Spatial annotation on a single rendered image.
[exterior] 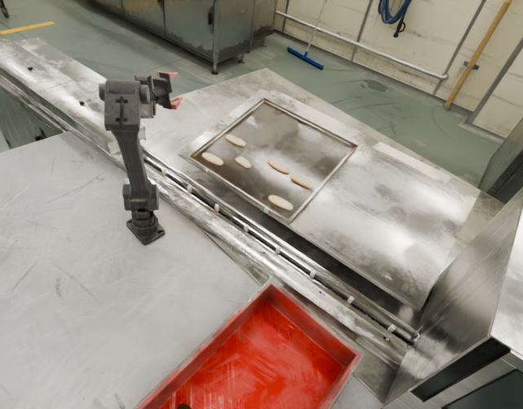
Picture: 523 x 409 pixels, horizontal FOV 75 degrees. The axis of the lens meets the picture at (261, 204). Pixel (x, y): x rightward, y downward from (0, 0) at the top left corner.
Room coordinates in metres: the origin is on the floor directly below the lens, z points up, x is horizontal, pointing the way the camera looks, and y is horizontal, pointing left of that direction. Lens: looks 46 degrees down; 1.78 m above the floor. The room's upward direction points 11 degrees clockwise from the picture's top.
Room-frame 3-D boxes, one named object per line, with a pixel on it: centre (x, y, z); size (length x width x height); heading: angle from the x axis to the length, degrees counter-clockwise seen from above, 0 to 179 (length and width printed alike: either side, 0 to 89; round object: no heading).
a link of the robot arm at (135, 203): (0.74, 0.39, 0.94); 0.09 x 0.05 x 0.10; 17
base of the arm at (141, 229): (0.72, 0.38, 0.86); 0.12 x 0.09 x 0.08; 53
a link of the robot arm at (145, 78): (1.06, 0.48, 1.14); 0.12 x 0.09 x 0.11; 17
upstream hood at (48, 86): (1.40, 1.13, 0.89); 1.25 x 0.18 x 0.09; 61
